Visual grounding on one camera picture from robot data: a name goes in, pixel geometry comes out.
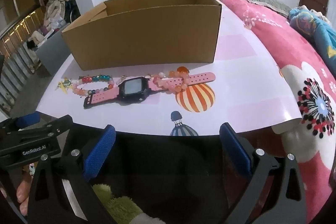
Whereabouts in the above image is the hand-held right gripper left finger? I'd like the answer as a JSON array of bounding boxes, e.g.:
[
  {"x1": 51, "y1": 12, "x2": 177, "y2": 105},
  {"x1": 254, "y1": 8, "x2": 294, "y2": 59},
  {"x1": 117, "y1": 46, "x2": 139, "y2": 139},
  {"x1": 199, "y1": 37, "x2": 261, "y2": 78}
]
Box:
[{"x1": 28, "y1": 124, "x2": 116, "y2": 224}]

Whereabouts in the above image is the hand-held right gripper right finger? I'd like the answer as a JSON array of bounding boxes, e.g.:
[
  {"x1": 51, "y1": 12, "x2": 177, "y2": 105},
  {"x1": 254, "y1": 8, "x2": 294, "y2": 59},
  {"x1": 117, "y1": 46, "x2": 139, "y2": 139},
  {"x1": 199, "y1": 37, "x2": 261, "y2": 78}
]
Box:
[{"x1": 219, "y1": 123, "x2": 307, "y2": 224}]

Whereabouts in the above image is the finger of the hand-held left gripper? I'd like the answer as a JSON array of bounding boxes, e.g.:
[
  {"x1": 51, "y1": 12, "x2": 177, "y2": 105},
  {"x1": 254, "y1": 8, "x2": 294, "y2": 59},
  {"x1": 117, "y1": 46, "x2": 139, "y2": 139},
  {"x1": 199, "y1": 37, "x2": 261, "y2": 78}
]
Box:
[
  {"x1": 5, "y1": 114, "x2": 74, "y2": 147},
  {"x1": 0, "y1": 112, "x2": 40, "y2": 133}
]

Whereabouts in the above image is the multicolour bead bracelet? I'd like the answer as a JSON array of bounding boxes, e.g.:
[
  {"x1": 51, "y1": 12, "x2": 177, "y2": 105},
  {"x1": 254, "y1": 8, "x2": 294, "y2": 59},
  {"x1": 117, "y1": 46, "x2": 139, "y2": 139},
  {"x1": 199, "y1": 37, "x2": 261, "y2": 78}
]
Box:
[{"x1": 72, "y1": 75, "x2": 115, "y2": 96}]

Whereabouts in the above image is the square face smart watch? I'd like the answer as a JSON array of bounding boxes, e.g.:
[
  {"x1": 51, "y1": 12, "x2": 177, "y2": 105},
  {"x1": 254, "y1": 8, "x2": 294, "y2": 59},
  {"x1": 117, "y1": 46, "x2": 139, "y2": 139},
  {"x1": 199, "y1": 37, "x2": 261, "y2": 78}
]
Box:
[{"x1": 83, "y1": 72, "x2": 216, "y2": 109}]

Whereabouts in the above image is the pink orange bead bracelet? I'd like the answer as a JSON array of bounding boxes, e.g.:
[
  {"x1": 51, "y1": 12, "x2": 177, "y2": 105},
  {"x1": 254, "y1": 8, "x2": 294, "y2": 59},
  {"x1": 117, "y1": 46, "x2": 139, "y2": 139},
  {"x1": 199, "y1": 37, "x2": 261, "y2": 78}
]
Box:
[{"x1": 152, "y1": 67, "x2": 190, "y2": 94}]

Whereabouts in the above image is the cardboard box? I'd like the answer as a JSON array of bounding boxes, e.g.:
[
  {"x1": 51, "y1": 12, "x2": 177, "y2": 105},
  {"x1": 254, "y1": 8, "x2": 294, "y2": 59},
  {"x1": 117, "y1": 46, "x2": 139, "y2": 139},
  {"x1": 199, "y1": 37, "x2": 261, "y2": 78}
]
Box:
[{"x1": 61, "y1": 0, "x2": 223, "y2": 71}]

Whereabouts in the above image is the person's left hand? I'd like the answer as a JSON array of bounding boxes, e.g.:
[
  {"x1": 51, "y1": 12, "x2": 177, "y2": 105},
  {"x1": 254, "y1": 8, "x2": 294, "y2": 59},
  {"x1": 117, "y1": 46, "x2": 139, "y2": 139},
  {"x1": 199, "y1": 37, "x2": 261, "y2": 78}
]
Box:
[{"x1": 14, "y1": 173, "x2": 34, "y2": 217}]

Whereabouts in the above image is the balloon print table cover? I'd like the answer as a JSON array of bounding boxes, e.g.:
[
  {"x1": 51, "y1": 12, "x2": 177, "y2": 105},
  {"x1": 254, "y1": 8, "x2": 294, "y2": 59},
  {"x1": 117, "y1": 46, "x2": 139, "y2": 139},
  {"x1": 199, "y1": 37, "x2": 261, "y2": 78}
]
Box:
[{"x1": 34, "y1": 2, "x2": 303, "y2": 136}]

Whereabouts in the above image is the green plush toy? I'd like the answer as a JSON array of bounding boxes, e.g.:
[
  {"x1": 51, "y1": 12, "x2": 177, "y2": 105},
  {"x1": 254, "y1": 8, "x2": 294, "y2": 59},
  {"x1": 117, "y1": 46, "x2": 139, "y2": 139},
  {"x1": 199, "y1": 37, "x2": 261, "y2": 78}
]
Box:
[{"x1": 92, "y1": 183, "x2": 163, "y2": 224}]

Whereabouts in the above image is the metal railing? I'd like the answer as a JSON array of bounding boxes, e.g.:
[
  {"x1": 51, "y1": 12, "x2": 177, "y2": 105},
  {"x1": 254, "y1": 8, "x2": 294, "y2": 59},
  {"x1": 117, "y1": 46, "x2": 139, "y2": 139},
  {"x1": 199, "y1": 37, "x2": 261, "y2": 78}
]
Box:
[{"x1": 0, "y1": 7, "x2": 49, "y2": 109}]

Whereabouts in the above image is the grey cabinet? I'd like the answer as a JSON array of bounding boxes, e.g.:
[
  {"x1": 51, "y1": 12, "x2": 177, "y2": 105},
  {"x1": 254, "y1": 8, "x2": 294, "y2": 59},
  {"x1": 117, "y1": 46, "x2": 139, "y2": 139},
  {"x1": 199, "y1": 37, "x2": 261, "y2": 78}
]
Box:
[{"x1": 35, "y1": 30, "x2": 70, "y2": 76}]

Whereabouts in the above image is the pink floral blanket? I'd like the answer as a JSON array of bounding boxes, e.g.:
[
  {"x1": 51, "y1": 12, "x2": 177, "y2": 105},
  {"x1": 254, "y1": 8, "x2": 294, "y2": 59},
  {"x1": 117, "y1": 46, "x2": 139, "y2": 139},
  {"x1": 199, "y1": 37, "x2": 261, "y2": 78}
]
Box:
[{"x1": 211, "y1": 0, "x2": 336, "y2": 224}]

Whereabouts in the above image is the bicycle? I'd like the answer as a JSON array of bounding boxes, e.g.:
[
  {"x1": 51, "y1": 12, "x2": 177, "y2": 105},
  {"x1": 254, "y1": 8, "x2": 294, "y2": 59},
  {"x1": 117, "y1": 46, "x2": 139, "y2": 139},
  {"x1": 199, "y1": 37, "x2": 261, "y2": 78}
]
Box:
[{"x1": 64, "y1": 0, "x2": 80, "y2": 22}]

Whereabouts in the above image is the pile of clothes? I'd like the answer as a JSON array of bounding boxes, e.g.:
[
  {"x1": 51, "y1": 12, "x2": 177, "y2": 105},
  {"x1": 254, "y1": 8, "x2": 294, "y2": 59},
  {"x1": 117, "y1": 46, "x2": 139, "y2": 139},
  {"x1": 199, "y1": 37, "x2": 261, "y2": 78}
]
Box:
[{"x1": 43, "y1": 0, "x2": 71, "y2": 30}]

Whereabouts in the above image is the blue printed blanket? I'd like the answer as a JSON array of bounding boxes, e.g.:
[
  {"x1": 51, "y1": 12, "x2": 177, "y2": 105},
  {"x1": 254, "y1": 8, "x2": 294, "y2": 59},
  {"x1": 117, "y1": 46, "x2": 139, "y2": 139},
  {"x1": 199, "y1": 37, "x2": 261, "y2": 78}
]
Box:
[{"x1": 289, "y1": 5, "x2": 336, "y2": 59}]

